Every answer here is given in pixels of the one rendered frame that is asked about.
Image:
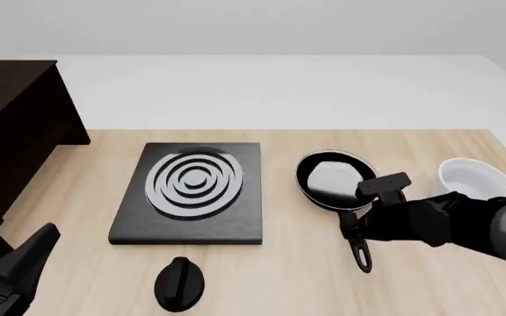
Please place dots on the round black stove knob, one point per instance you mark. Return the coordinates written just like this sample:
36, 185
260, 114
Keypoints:
178, 286

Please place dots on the white bowl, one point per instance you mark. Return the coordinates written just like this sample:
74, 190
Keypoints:
477, 177

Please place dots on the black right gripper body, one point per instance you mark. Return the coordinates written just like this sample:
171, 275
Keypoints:
382, 224

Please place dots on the dark wooden cabinet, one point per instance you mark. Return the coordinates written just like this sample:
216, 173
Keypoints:
11, 108

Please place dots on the black frying pan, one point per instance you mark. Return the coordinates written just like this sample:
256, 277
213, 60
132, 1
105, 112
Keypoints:
332, 184

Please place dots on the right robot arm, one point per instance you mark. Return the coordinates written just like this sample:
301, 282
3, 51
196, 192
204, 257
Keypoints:
468, 224

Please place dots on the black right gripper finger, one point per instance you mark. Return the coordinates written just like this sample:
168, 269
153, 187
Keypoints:
351, 227

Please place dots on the flat black stove plate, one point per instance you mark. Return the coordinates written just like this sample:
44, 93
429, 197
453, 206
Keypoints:
218, 217

